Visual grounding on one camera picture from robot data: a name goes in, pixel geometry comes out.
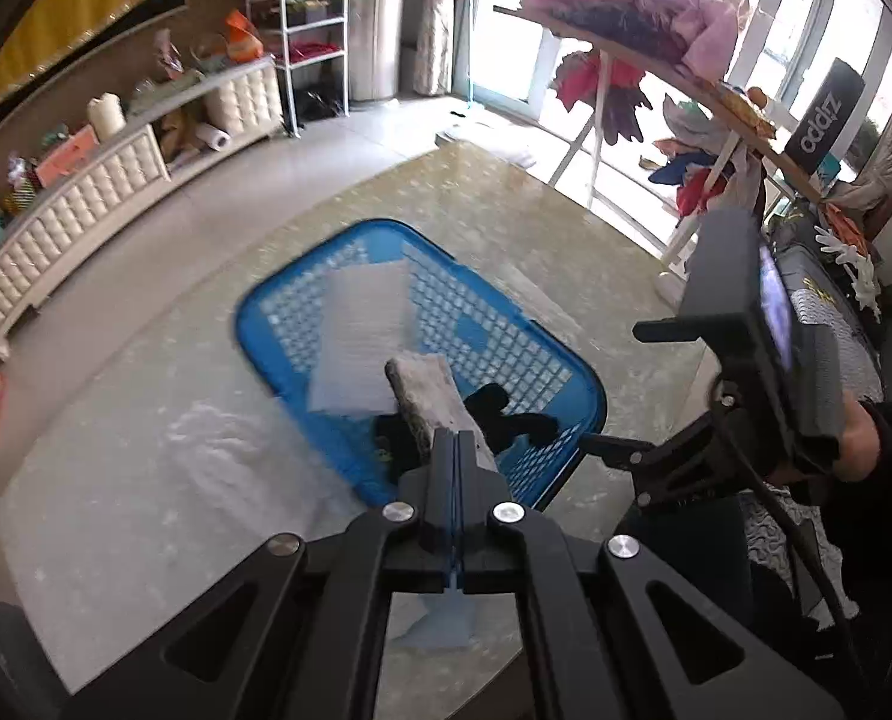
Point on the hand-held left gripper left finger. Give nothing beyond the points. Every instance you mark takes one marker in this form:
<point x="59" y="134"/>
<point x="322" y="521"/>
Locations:
<point x="442" y="480"/>

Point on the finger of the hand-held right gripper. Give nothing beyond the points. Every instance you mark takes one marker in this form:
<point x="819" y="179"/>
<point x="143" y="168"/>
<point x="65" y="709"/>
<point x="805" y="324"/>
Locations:
<point x="671" y="465"/>
<point x="678" y="330"/>

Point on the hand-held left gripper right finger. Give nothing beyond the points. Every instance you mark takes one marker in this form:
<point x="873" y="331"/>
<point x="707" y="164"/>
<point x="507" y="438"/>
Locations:
<point x="476" y="525"/>

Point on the grey rag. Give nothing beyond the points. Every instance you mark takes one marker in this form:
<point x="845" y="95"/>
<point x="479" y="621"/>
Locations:
<point x="431" y="397"/>

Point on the black knit gloves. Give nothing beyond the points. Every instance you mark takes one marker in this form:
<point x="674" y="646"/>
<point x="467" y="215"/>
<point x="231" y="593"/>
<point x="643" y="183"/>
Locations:
<point x="517" y="424"/>

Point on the light blue cloth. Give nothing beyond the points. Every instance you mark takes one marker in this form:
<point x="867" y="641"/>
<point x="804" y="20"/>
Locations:
<point x="435" y="626"/>

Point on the blue plastic basket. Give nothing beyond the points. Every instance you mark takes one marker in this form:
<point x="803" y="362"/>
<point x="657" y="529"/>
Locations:
<point x="521" y="360"/>

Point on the white cloth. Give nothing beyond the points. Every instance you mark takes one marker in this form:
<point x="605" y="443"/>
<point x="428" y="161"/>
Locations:
<point x="360" y="330"/>

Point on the person's right hand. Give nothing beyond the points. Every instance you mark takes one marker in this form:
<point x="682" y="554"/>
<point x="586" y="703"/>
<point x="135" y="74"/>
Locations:
<point x="860" y="442"/>

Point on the ironing board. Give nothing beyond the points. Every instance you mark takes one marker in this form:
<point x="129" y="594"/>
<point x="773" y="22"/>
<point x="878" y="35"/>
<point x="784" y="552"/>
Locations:
<point x="746" y="116"/>

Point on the black printed tube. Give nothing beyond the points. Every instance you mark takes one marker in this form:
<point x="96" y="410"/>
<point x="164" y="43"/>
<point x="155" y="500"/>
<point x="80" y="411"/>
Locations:
<point x="825" y="120"/>

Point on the hanging coloured clothes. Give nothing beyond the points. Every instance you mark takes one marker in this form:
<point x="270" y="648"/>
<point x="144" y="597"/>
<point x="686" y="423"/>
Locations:
<point x="596" y="82"/>

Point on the dark garment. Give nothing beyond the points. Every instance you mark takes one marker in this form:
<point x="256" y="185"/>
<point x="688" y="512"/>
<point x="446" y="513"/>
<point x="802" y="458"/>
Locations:
<point x="626" y="31"/>

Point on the glass sliding door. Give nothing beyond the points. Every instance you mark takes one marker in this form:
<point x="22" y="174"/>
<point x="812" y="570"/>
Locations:
<point x="521" y="15"/>

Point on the patterned curtain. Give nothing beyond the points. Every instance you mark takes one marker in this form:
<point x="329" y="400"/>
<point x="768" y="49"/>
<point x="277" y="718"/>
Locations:
<point x="438" y="15"/>

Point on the paper roll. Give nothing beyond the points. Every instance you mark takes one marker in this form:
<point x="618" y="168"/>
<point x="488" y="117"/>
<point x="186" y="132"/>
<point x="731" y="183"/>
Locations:
<point x="213" y="138"/>

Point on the white metal shelf rack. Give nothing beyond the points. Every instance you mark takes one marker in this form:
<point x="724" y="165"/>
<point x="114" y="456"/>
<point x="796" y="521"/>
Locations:
<point x="288" y="82"/>

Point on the standing air conditioner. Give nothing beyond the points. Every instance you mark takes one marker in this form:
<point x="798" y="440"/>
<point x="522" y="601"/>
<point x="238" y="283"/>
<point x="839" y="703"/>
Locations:
<point x="378" y="15"/>

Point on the white tufted TV cabinet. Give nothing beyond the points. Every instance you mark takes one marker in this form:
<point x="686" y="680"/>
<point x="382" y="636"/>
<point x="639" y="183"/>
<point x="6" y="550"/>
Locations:
<point x="78" y="195"/>

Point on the orange bag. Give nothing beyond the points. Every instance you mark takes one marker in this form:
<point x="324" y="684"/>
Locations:
<point x="243" y="36"/>

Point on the white jug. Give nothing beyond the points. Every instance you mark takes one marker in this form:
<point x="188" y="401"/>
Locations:
<point x="107" y="118"/>

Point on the pink storage box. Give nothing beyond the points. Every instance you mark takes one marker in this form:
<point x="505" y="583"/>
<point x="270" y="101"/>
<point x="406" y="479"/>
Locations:
<point x="67" y="148"/>

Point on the yellow cloth cover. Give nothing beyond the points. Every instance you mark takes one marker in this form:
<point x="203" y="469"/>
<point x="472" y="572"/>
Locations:
<point x="78" y="7"/>

